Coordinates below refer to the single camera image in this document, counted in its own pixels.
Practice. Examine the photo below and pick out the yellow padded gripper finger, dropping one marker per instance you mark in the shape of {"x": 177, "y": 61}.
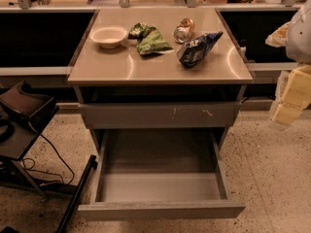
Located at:
{"x": 292, "y": 96}

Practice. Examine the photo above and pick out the blue chip bag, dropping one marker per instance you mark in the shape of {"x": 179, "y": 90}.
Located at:
{"x": 193, "y": 51}

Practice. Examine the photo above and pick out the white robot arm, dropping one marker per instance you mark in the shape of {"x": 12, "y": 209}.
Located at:
{"x": 295, "y": 36}

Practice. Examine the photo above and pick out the closed grey top drawer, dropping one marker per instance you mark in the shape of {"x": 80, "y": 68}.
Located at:
{"x": 159, "y": 115}

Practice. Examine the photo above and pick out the grey drawer cabinet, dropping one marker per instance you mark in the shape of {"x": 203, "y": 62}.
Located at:
{"x": 122, "y": 75}

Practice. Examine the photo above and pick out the green chip bag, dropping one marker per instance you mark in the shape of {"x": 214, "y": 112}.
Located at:
{"x": 149, "y": 39}

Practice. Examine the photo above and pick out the open grey middle drawer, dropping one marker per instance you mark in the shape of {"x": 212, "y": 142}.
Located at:
{"x": 159, "y": 174}

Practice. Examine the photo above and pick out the crushed gold soda can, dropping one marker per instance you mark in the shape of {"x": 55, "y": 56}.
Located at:
{"x": 184, "y": 30}

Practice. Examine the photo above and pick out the white bowl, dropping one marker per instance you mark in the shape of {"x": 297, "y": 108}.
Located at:
{"x": 108, "y": 37}

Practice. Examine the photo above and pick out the black floor bar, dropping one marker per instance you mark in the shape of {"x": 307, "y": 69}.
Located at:
{"x": 91, "y": 164}

